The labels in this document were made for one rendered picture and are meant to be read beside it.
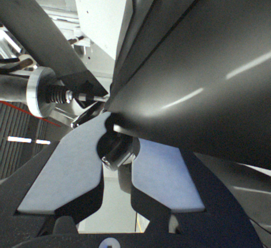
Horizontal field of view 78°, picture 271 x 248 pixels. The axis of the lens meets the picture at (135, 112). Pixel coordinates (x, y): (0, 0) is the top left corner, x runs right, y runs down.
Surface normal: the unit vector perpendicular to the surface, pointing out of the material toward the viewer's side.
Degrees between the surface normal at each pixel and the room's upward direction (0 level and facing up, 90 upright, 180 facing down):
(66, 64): 132
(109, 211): 90
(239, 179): 48
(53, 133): 90
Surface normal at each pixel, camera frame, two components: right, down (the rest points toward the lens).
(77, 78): 0.71, -0.54
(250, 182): -0.60, -0.07
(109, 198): 0.12, -0.22
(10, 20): 0.86, -0.47
